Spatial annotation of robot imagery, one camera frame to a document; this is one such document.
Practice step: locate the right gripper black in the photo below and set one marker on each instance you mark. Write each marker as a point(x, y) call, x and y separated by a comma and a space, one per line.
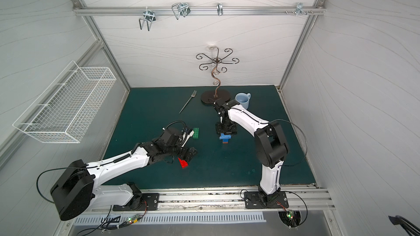
point(225, 131)

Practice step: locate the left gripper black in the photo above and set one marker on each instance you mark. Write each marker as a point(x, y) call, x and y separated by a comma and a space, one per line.
point(183, 151)

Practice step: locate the red long lego brick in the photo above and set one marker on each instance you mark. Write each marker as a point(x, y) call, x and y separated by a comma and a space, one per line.
point(183, 163)

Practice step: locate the light blue long lego brick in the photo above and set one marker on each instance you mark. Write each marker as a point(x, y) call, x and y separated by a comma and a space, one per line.
point(224, 136)

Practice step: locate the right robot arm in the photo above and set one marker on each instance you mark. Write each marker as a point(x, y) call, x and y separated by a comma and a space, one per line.
point(270, 141)

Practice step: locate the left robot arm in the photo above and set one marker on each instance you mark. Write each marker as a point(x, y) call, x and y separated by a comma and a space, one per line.
point(82, 186)

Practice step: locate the green long lego brick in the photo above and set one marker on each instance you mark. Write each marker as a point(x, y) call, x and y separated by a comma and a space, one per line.
point(196, 133)

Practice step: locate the light blue mug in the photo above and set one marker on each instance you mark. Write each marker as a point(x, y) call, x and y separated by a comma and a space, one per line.
point(243, 99)

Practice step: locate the silver metal fork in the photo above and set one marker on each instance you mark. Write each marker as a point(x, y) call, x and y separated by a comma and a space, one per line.
point(193, 95)

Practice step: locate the green table mat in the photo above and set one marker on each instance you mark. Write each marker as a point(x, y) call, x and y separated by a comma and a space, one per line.
point(148, 110)

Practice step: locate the brown metal mug tree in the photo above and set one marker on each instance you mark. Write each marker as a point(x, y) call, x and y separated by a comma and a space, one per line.
point(218, 63)

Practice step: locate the white vent strip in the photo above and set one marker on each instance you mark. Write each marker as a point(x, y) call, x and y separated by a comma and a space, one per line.
point(175, 218)

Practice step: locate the small metal hook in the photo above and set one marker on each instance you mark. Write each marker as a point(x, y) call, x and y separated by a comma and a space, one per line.
point(219, 9)

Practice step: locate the metal double hook middle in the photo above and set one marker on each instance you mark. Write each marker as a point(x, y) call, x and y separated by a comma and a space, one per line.
point(180, 9)

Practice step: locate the metal double hook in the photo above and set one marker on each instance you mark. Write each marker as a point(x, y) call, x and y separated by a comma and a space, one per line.
point(147, 20)
point(180, 9)

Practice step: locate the metal double hook left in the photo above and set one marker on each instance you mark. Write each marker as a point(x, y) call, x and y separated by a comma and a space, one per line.
point(147, 20)

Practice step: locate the metal hook right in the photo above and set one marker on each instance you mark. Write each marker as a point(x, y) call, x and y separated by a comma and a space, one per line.
point(299, 10)

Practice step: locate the black stand corner object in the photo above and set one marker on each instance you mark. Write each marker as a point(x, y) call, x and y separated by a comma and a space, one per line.
point(407, 226)

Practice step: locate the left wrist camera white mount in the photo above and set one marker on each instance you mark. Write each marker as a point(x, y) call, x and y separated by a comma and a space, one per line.
point(188, 134)

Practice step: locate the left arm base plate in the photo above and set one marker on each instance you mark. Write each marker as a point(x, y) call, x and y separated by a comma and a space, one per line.
point(147, 201)

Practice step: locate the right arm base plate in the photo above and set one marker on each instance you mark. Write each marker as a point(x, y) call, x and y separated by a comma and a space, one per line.
point(252, 200)

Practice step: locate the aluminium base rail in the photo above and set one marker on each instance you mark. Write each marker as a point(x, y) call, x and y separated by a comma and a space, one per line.
point(226, 199)

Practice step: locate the white wire basket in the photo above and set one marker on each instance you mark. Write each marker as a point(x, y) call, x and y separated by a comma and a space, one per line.
point(63, 112)

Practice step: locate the aluminium top rail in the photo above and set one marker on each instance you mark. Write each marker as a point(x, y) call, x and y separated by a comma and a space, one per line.
point(195, 11)

